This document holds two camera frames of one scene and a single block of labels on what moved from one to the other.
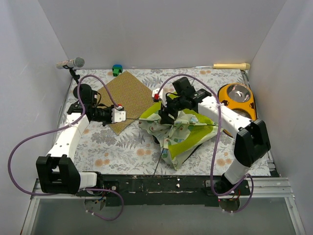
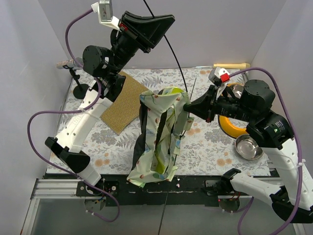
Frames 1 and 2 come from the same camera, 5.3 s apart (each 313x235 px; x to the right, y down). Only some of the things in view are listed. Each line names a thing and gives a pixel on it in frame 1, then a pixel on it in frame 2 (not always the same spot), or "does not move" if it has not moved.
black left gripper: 107,115 to 136,31
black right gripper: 164,115 to 210,105
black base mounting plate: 158,190 does not move
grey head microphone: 77,62 does not move
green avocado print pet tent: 189,129 to 161,124
